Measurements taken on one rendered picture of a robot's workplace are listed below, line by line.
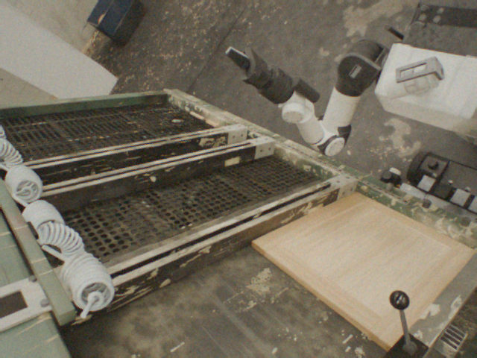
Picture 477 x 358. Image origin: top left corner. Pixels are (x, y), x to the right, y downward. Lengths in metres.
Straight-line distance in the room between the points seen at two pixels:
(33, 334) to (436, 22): 1.09
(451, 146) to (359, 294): 1.42
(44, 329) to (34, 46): 3.99
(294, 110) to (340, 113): 0.23
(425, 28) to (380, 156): 1.47
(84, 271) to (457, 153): 1.95
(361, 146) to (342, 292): 1.68
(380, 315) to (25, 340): 0.72
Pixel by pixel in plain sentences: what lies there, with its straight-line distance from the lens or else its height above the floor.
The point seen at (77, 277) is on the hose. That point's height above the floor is 1.86.
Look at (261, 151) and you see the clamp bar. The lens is 1.59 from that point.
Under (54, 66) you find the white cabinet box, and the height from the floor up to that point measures 0.70.
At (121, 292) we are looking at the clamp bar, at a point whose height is 1.69.
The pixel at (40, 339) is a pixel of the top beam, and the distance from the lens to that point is 0.71.
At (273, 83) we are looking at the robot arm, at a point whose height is 1.52.
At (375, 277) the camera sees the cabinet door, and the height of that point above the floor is 1.21.
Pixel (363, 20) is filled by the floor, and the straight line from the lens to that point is 3.11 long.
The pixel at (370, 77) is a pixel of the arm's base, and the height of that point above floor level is 1.33.
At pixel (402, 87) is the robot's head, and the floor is 1.43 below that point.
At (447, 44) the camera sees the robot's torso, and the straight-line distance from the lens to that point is 1.05.
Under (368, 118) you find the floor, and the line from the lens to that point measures 2.60.
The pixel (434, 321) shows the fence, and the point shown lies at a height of 1.26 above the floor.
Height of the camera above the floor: 2.21
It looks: 51 degrees down
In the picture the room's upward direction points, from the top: 59 degrees counter-clockwise
